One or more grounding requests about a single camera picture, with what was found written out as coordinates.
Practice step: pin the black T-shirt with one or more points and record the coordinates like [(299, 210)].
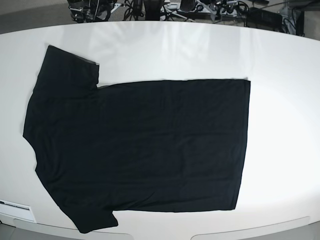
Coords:
[(157, 146)]

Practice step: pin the white power strip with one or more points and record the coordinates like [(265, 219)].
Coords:
[(229, 8)]

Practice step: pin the black box under table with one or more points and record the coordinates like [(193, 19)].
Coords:
[(264, 18)]

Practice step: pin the white label plate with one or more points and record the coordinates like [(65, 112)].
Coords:
[(17, 211)]

